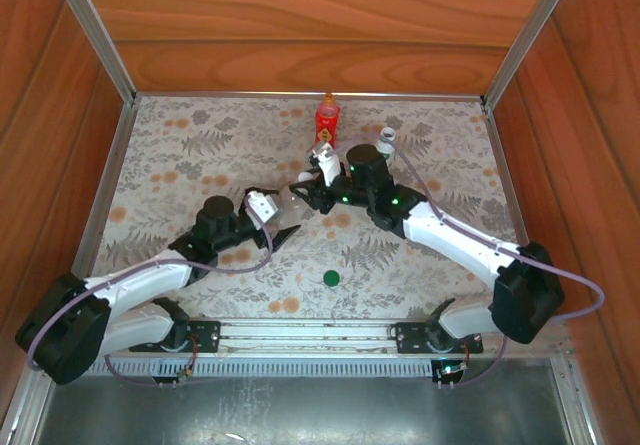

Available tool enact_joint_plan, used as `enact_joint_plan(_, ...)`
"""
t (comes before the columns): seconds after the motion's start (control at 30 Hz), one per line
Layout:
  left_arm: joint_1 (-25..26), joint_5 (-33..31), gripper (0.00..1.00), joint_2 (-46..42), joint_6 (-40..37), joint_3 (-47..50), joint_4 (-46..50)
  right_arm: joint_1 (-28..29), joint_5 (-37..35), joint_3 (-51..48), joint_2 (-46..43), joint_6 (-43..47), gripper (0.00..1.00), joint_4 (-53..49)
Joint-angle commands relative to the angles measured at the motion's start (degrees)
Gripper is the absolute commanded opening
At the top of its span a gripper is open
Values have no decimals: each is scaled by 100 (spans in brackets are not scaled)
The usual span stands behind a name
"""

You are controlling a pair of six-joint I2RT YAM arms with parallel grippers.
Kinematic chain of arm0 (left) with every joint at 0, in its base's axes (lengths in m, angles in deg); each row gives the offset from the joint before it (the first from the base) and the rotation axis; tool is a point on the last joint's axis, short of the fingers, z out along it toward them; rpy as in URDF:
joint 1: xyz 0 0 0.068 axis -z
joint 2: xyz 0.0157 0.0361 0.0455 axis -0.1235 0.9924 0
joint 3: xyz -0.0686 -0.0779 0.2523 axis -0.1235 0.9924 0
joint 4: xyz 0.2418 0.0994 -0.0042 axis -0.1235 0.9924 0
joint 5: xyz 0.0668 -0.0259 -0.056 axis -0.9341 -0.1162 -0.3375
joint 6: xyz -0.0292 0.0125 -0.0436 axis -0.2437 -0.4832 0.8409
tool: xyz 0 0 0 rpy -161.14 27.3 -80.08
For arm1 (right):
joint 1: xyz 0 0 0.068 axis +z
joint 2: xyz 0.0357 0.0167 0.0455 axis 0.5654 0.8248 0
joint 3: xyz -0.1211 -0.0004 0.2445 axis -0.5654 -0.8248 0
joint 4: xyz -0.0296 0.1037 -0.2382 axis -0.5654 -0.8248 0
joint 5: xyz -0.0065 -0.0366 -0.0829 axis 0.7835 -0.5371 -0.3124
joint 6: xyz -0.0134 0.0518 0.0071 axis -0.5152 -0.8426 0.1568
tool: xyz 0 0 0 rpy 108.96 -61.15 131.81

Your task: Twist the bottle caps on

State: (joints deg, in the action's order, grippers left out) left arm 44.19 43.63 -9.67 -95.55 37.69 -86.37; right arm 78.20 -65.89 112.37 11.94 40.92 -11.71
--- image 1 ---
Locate small clear bottle green ring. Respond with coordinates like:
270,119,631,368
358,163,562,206
276,192,307,234

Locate white AD milk bottle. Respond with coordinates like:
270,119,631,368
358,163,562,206
375,126,399,162

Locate clear bottle with red label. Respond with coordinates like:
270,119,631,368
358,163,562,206
314,92,342,150

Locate floral patterned tablecloth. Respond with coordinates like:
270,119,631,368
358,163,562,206
79,95,544,319

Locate small black connector board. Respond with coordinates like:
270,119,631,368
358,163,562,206
149,364,197,390

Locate grey metal sheet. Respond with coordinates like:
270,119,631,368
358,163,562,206
29,372,594,445

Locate small board with green light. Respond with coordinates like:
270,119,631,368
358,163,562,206
430,357,471,391

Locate aluminium mounting rail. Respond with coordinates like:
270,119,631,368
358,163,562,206
30,314,572,362

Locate aluminium table edge rail long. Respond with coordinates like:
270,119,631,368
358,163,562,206
133,89,485,103

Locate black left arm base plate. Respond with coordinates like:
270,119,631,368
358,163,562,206
128,318,222,354

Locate aluminium left table edge rail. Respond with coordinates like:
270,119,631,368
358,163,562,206
55,102,137,316

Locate slotted grey cable duct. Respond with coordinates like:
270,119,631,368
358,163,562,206
52,356,554,380

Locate aluminium right table edge rail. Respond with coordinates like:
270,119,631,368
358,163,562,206
480,102,552,319

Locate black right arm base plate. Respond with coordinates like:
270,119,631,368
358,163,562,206
393,320,485,356

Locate aluminium right frame post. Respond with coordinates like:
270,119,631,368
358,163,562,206
479,0,584,109

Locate aluminium frame post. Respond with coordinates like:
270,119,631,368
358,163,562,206
46,0,139,109
479,0,584,109

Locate aluminium left frame post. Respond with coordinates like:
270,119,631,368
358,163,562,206
46,0,139,109

